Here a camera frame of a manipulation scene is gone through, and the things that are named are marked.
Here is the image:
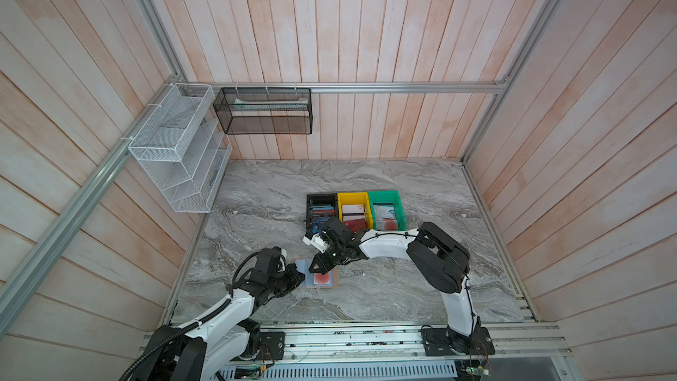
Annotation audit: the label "black plastic bin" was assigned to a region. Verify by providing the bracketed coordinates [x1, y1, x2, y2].
[305, 193, 339, 238]

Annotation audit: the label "yellow plastic bin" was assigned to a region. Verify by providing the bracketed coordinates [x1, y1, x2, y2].
[338, 192, 374, 233]

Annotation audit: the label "white card red circles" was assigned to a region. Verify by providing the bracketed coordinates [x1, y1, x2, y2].
[313, 272, 334, 288]

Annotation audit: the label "white wire mesh shelf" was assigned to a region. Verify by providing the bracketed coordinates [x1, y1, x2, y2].
[129, 83, 232, 213]

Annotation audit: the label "green plastic bin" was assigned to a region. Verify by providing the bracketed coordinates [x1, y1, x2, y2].
[368, 190, 407, 231]

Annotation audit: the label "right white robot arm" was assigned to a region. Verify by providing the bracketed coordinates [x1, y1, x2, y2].
[303, 217, 481, 339]

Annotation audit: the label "tan leather card holder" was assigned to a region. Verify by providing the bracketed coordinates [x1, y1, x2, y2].
[294, 259, 336, 289]

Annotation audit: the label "silver VIP card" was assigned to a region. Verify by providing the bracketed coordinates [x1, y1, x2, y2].
[373, 203, 397, 220]

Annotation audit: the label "black mesh wall basket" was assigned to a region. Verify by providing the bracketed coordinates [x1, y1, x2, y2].
[213, 86, 313, 135]

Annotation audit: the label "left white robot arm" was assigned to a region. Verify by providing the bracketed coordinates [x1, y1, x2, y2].
[121, 247, 305, 380]

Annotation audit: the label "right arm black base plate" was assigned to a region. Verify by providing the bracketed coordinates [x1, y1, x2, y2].
[420, 325, 495, 356]

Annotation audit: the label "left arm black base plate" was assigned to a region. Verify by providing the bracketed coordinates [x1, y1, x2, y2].
[213, 330, 287, 363]

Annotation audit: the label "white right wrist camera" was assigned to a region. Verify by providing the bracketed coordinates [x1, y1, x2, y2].
[303, 230, 330, 253]

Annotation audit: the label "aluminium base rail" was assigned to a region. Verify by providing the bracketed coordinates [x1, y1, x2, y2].
[142, 319, 575, 381]

